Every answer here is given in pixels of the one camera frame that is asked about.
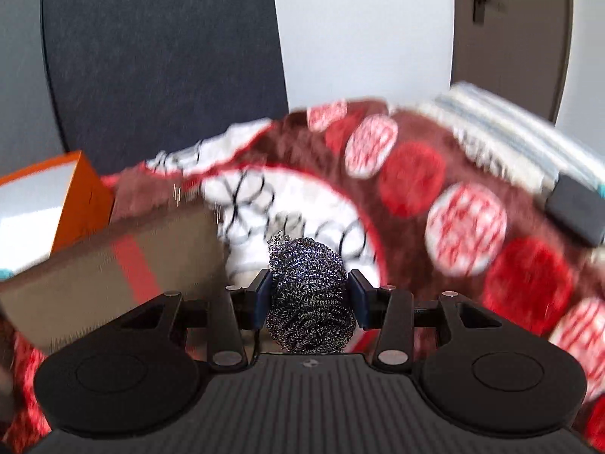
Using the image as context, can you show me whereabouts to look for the white striped towel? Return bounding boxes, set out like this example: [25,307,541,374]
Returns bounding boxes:
[414,82,604,196]

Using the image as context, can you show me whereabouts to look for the grey blue sofa backrest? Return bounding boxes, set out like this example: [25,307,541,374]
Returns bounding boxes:
[0,0,290,177]

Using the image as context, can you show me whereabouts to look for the red brown floral blanket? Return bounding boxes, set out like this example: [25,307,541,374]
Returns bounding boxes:
[1,100,604,453]

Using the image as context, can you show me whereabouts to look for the brown plaid zipper pouch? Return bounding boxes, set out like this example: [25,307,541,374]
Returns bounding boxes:
[1,200,226,354]

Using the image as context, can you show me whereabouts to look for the steel wool scouring ball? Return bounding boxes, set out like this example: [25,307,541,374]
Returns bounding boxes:
[265,232,356,354]

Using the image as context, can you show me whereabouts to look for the dark grey flat case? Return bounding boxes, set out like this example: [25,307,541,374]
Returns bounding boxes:
[544,174,604,248]

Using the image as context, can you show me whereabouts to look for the brown wooden door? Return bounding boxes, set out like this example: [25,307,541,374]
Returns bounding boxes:
[451,0,572,122]

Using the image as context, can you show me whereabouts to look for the orange cardboard box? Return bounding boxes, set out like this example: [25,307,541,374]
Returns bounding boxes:
[0,151,114,280]

